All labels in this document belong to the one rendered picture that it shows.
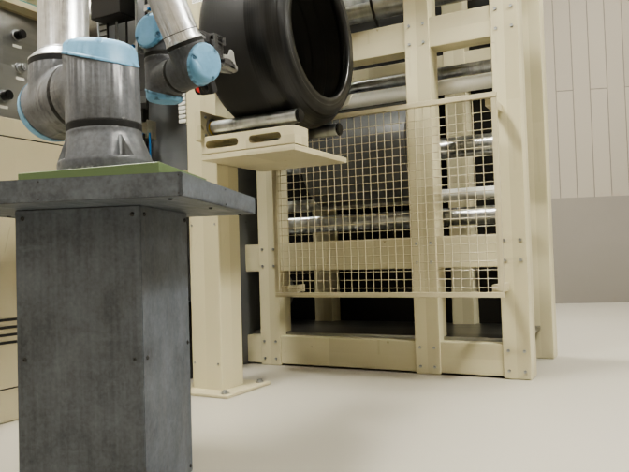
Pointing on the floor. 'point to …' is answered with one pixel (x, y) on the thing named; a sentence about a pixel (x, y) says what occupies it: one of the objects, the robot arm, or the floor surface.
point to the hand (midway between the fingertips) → (233, 71)
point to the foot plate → (229, 390)
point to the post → (213, 264)
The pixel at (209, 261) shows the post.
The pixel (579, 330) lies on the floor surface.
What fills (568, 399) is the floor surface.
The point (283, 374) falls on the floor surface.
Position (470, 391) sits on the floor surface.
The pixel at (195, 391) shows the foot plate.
